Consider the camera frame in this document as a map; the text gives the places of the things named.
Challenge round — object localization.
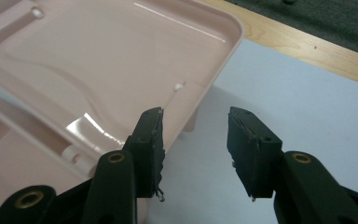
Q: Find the wooden table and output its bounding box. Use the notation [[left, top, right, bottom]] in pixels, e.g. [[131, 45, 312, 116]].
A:
[[199, 0, 358, 90]]

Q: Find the pink storage box white handle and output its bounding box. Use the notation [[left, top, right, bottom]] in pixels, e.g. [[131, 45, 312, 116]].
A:
[[0, 0, 246, 224]]

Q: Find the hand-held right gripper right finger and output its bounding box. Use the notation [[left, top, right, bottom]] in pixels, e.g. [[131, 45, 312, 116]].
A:
[[227, 105, 283, 202]]

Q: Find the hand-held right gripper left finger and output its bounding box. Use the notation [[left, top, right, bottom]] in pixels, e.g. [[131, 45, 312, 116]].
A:
[[122, 106, 166, 202]]

